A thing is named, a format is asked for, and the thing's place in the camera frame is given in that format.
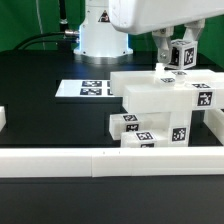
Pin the white left fence piece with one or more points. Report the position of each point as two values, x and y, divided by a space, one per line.
2 117

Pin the white chair back frame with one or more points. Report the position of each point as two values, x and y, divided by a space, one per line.
133 86

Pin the white front fence rail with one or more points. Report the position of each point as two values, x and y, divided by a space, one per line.
109 162

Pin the white marker base plate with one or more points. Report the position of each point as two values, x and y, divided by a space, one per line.
72 88

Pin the white fence piece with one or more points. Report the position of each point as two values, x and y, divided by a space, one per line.
214 119
2 117

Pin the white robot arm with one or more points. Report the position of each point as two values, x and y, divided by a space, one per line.
100 42

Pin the tagged white cube nut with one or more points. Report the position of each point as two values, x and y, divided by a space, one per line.
184 54

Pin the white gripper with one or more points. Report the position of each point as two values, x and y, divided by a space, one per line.
141 16

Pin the white right fence piece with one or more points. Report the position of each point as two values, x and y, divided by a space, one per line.
214 119

